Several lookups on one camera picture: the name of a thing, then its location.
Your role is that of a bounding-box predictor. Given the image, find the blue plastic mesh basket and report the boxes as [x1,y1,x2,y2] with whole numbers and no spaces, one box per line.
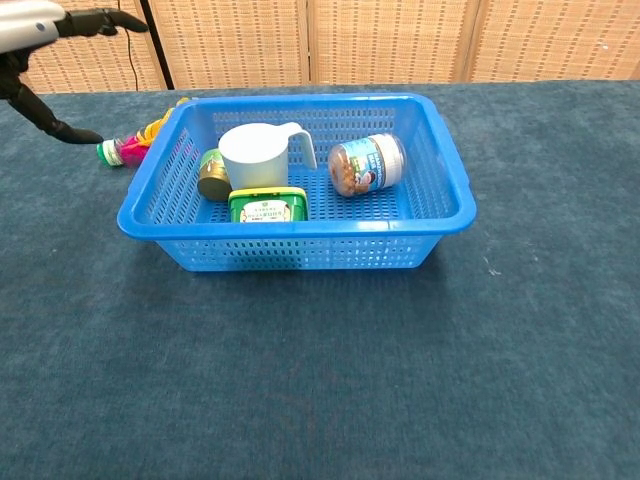
[117,92,478,272]

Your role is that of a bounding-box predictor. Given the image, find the clear jar with blue label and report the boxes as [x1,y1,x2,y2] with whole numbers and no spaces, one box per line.
[327,132,407,199]

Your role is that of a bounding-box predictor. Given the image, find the teal carpet table cloth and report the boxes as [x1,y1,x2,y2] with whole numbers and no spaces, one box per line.
[0,79,640,480]

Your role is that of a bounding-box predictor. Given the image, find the small green tin can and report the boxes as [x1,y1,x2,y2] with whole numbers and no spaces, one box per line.
[196,148,232,203]

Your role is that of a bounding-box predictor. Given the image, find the left black grey robot hand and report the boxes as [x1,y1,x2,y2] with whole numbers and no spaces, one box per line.
[0,0,150,146]

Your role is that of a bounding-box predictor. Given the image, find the colourful feather shuttlecock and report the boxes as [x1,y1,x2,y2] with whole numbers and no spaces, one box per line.
[95,97,192,169]

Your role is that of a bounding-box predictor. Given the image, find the white plastic cup with handle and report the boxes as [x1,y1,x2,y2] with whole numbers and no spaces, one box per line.
[218,122,318,191]

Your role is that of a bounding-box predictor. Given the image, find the green box with yellow lid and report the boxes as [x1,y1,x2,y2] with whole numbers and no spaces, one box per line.
[227,186,309,224]

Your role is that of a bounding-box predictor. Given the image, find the thin black hanging cable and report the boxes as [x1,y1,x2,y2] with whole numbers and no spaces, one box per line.
[117,0,140,92]

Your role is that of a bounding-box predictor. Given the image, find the woven bamboo folding screen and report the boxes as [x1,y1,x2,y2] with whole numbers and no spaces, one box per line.
[0,0,640,96]

